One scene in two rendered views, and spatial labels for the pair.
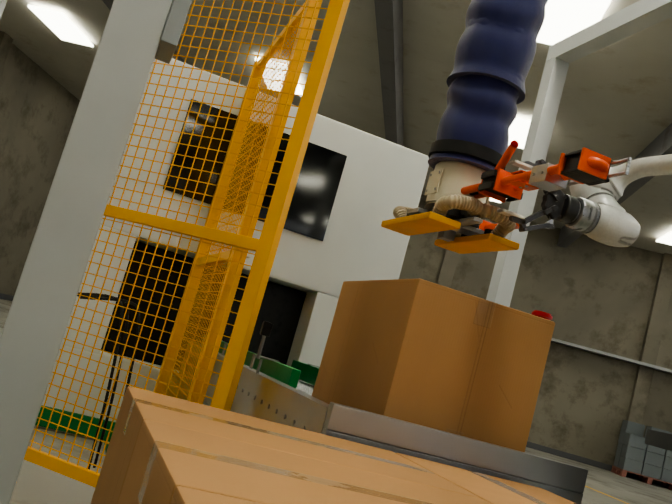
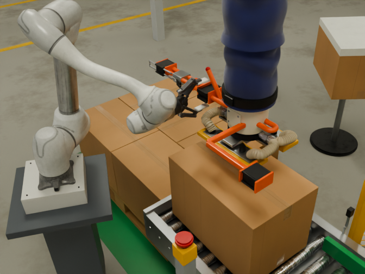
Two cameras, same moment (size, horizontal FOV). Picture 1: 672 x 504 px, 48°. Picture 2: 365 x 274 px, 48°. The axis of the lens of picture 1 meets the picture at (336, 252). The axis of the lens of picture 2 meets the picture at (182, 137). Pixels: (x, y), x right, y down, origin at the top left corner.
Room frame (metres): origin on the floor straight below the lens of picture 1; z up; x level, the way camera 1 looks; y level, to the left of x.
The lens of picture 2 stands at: (3.50, -1.03, 2.22)
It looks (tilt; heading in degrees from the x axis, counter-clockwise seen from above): 36 degrees down; 162
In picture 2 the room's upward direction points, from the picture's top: 3 degrees counter-clockwise
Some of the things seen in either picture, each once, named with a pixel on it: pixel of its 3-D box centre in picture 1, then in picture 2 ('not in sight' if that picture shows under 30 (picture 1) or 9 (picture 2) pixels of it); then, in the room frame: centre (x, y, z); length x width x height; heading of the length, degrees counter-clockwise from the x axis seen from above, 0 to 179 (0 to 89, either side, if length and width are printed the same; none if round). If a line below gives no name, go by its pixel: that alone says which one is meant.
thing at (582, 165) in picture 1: (583, 166); (167, 67); (1.62, -0.47, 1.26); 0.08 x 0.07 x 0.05; 18
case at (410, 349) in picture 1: (421, 366); (237, 201); (2.19, -0.32, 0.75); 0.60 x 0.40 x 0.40; 16
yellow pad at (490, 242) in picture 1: (475, 239); (231, 143); (2.23, -0.39, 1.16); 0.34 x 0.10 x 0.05; 18
